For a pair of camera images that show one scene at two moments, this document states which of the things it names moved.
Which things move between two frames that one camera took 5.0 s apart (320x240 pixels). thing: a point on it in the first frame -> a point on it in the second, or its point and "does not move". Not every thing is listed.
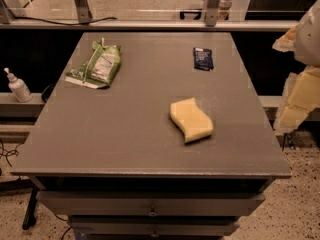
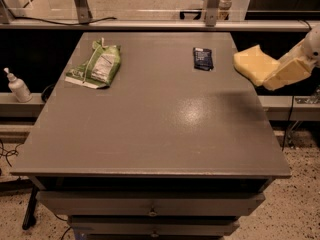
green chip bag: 99,68 does not move
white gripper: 309,42 -> 313,46
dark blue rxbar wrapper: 203,59 does not move
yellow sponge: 191,121 -> 254,65
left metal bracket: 81,4 does not move
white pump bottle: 19,88 does not move
